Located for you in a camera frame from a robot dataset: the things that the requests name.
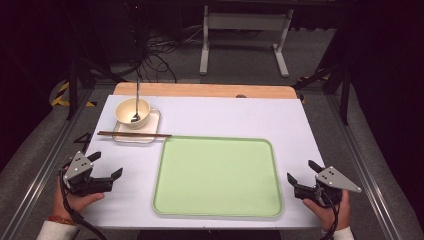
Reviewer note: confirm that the aluminium rail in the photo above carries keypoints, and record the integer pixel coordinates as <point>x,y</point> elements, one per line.
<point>46,166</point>
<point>363,173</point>

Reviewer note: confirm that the cream bowl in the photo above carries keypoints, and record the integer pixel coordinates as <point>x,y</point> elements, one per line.
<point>125,110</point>

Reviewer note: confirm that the white square plate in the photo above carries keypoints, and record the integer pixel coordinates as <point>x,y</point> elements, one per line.
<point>150,128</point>

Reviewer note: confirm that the yellow black floor tape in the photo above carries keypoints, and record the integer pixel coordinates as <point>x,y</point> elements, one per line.
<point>61,90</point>

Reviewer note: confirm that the white table board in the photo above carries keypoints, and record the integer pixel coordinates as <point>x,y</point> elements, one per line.
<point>216,116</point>

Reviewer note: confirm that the black metal stand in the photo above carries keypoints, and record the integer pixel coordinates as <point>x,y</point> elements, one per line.
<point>345,100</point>

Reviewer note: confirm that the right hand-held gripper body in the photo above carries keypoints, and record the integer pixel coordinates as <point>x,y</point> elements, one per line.
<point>333,180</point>

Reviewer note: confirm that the metal spoon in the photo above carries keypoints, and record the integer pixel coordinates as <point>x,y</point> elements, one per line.
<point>137,96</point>

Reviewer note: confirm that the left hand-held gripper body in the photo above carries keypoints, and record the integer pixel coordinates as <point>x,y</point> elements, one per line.
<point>78,166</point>

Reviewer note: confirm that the person's right hand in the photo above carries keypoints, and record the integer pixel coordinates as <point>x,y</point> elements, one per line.
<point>333,216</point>

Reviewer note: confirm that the white metal stand frame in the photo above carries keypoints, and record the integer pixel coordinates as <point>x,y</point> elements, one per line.
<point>246,21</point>

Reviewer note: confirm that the person's left hand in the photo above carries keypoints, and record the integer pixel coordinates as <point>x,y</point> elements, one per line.
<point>76,203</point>

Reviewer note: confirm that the green tray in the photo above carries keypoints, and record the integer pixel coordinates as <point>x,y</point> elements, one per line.
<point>216,176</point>

